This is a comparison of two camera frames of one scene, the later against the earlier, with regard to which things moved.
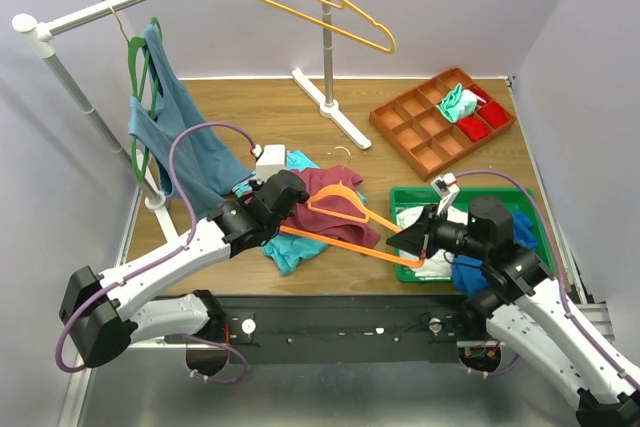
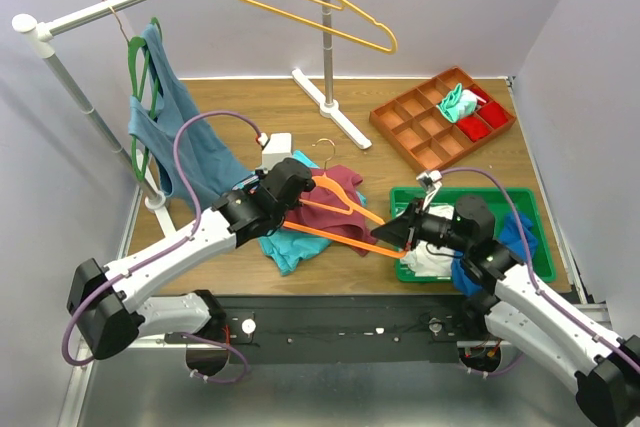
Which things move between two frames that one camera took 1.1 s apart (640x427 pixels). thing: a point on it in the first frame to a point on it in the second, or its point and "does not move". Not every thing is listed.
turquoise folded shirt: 285,248 does not move
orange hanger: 370,216 to 353,204
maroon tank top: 326,224 does not move
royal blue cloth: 468,271 does not move
